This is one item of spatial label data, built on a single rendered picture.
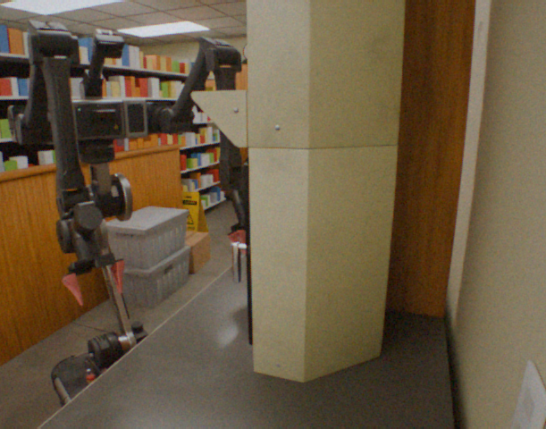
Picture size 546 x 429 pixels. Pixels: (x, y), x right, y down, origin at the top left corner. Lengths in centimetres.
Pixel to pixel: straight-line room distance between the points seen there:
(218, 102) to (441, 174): 58
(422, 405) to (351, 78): 62
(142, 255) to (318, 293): 237
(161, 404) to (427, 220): 74
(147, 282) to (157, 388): 225
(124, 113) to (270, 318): 108
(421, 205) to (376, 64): 43
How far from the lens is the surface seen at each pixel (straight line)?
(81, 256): 102
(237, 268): 83
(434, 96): 102
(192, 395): 84
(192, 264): 369
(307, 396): 83
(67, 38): 107
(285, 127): 68
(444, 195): 104
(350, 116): 71
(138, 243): 300
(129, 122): 163
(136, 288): 319
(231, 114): 72
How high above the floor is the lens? 148
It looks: 15 degrees down
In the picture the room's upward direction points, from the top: straight up
